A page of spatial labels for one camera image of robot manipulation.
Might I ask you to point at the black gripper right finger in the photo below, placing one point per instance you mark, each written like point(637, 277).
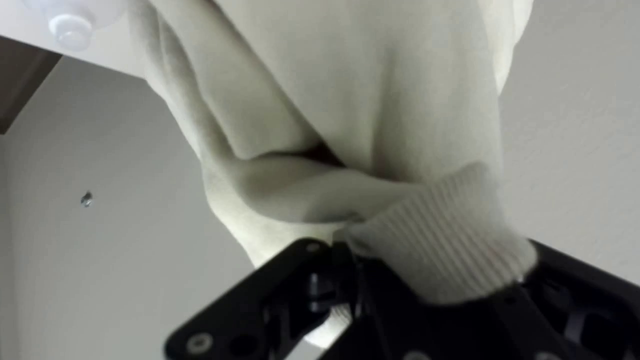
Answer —
point(573, 312)

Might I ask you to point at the cream hoodie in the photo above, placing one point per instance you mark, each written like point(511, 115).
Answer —
point(347, 87)

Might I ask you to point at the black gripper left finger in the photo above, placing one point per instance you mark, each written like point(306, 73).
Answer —
point(267, 307)

